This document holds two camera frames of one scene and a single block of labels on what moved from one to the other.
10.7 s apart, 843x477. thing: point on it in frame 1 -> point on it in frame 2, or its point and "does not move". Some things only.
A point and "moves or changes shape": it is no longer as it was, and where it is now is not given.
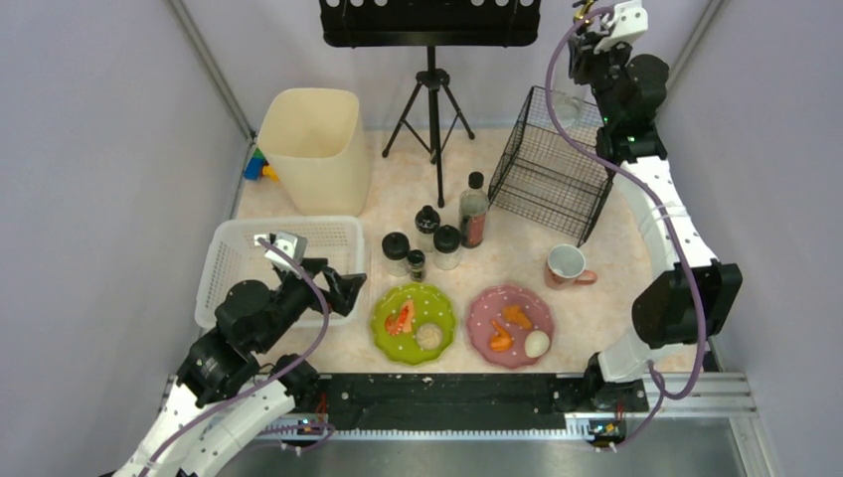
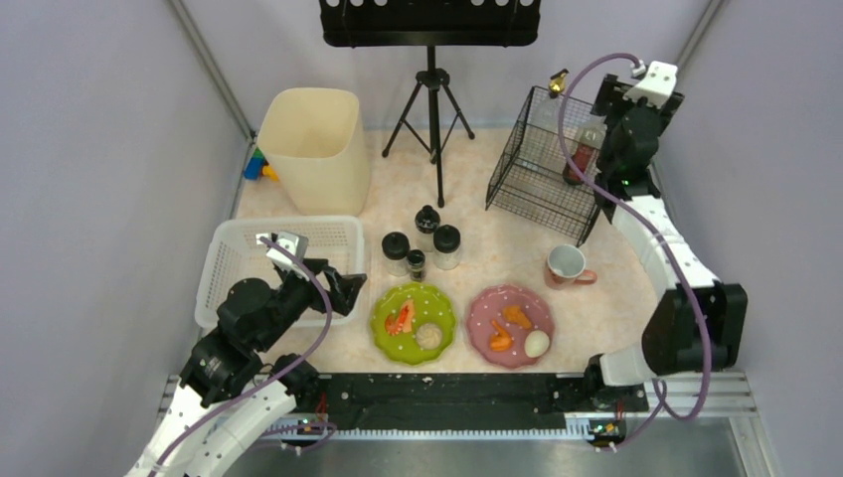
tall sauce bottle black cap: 473,208 -> 587,154
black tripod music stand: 430,24 does not move
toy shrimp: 406,319 does not move
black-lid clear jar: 446,247 does not move
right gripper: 586,43 -> 607,91
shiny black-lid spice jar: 426,222 does not move
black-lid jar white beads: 395,249 does not move
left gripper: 323,285 does not move
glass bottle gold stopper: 571,100 moves or changes shape
